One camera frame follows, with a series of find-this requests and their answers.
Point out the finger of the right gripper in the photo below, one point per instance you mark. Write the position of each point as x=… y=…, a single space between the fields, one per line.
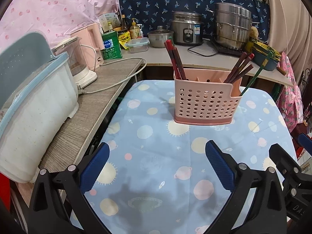
x=305 y=142

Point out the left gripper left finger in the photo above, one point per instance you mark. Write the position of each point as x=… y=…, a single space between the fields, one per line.
x=91 y=166

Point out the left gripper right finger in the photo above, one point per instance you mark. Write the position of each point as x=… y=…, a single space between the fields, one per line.
x=223 y=165

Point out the green chopstick gold band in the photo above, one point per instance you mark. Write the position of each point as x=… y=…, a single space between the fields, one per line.
x=266 y=60

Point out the maroon chopstick dark band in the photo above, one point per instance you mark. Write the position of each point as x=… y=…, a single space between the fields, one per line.
x=241 y=74

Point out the bright red twisted chopstick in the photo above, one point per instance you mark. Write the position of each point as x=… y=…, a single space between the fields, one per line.
x=241 y=67

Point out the maroon twisted chopstick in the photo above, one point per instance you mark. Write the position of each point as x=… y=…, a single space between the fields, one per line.
x=236 y=66

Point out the dark red chopstick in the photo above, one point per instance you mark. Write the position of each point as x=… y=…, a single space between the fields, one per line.
x=179 y=63
x=176 y=71

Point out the pink floral cloth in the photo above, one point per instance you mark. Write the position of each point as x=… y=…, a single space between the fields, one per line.
x=290 y=102

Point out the blue dotted tablecloth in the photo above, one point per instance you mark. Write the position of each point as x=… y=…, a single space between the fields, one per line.
x=158 y=179

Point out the pink perforated utensil holder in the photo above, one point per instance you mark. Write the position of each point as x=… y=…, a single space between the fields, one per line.
x=203 y=98

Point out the white dish drainer box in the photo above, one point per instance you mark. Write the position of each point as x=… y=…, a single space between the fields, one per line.
x=38 y=94

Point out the grey wooden shelf counter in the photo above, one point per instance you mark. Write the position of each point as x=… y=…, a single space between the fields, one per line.
x=74 y=137

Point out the dark blue basin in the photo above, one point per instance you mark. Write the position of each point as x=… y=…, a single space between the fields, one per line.
x=261 y=52

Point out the green tin can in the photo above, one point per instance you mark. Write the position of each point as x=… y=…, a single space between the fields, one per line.
x=112 y=49

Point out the beige curtain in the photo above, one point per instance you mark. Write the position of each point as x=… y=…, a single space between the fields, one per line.
x=290 y=32

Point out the pink electric kettle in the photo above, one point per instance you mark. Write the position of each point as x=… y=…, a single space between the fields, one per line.
x=90 y=39

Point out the clear food container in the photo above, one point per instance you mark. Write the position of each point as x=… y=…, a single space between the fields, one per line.
x=138 y=45

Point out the yellow packet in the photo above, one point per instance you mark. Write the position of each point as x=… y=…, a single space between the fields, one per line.
x=123 y=39

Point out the large steel steamer pot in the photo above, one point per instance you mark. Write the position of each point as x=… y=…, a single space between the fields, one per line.
x=232 y=25

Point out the yellow oil bottle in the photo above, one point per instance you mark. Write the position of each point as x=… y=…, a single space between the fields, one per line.
x=135 y=30

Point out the small steel pot with lid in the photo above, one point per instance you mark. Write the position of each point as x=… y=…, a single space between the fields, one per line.
x=159 y=36

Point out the silver rice cooker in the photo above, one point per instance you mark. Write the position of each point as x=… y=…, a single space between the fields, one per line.
x=187 y=28

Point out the pink dotted curtain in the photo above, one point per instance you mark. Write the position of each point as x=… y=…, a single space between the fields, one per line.
x=56 y=19

